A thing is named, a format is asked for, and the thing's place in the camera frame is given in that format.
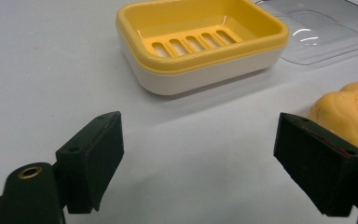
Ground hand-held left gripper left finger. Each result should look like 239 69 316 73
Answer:
55 110 126 215

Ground yellow and white soap dish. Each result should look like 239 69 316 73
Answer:
115 0 290 96

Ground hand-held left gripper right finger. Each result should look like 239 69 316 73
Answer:
273 112 358 217

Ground yellow soap bar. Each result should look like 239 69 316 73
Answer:
306 81 358 175

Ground clear plastic lid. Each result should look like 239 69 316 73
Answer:
255 0 358 66

